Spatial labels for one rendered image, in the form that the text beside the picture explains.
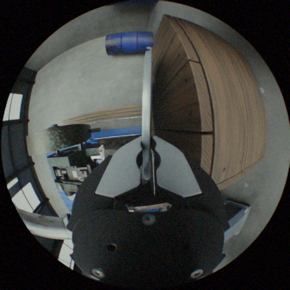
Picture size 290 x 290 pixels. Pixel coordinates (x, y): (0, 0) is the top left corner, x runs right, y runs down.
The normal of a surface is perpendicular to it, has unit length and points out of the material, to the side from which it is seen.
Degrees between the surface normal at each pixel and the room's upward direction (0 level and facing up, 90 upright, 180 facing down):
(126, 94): 90
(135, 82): 90
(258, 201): 0
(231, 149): 90
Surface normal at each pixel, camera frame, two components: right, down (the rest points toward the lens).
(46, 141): 0.66, 0.10
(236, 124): 0.11, 0.15
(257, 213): -0.99, 0.09
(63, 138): 0.88, 0.03
